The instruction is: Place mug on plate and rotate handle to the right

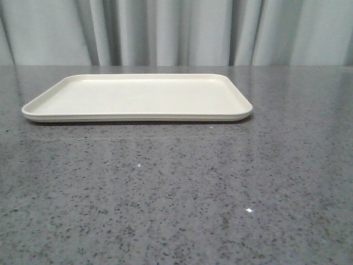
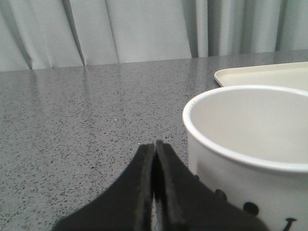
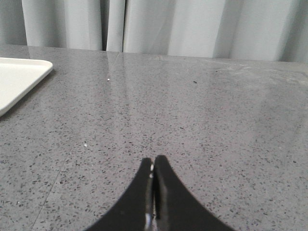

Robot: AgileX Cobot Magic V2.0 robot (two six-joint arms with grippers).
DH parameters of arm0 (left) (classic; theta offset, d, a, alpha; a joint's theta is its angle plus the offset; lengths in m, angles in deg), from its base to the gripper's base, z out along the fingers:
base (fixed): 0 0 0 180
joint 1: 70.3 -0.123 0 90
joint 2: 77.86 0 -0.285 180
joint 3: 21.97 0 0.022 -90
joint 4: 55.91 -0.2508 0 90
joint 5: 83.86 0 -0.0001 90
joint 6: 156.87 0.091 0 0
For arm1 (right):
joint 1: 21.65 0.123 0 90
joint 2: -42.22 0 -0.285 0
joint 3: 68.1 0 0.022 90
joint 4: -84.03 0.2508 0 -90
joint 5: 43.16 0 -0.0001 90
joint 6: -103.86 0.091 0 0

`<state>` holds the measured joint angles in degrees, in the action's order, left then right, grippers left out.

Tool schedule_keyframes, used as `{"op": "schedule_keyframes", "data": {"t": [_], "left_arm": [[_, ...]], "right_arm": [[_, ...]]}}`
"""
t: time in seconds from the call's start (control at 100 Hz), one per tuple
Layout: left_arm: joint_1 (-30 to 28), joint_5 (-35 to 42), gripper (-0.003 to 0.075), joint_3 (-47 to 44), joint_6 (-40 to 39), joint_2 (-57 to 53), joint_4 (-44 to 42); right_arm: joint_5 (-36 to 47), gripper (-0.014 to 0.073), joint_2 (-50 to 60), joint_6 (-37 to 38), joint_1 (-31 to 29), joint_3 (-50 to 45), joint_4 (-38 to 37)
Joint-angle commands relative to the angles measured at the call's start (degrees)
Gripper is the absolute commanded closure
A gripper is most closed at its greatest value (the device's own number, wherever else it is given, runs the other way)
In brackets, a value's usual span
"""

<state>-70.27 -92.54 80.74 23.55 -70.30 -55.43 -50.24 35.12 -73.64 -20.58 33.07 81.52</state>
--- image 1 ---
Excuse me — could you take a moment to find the cream rectangular plastic tray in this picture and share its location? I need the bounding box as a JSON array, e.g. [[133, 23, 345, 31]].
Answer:
[[22, 73, 253, 123]]

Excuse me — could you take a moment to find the pale green pleated curtain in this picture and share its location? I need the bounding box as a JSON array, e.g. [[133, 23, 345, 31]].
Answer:
[[1, 1, 352, 66]]

